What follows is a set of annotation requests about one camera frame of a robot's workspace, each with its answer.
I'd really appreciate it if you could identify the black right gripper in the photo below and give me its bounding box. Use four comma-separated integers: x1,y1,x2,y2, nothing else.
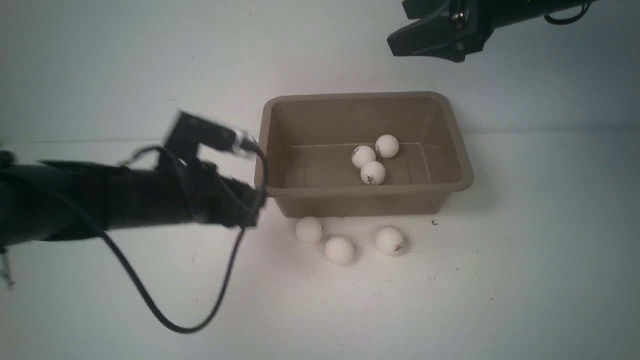
387,0,500,63

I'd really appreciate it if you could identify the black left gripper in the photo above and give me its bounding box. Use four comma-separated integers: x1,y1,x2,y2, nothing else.
192,161,266,228

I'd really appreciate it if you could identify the white ping-pong ball corner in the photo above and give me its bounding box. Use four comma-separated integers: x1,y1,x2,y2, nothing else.
374,134,400,158

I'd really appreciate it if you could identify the brown plastic storage bin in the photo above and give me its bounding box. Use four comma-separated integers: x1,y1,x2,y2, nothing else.
254,91,474,218

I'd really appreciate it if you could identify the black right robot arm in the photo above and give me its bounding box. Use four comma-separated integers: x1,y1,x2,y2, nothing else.
387,0,592,63

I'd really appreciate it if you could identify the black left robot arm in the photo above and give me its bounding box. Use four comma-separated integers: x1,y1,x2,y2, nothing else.
0,150,266,248

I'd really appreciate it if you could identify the white ping-pong ball with logo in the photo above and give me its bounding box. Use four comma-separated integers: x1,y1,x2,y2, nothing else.
374,226,405,256

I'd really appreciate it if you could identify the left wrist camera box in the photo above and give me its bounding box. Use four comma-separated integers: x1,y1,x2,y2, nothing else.
164,111,259,162

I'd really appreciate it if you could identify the black left camera cable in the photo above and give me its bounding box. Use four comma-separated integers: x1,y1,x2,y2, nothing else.
30,144,268,335

